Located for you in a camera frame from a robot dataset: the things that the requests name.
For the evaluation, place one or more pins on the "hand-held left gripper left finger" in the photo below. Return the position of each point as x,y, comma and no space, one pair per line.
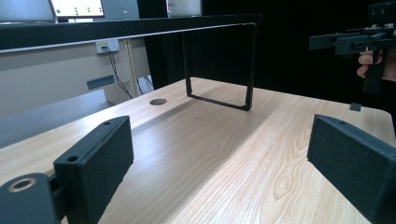
99,168

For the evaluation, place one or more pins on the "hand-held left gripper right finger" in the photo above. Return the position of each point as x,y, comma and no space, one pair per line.
355,168

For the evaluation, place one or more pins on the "black desk shelf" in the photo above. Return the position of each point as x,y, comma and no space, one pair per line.
124,29

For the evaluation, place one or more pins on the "black curtain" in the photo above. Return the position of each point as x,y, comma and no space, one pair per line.
299,77

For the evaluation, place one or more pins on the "small black clip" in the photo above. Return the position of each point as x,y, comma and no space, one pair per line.
355,107

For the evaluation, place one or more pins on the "beige office desk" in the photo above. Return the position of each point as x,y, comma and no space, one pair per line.
56,81

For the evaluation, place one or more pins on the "computer monitor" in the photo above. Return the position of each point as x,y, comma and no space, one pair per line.
77,8

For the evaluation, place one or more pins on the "white wall socket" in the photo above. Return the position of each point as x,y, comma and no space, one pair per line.
107,46

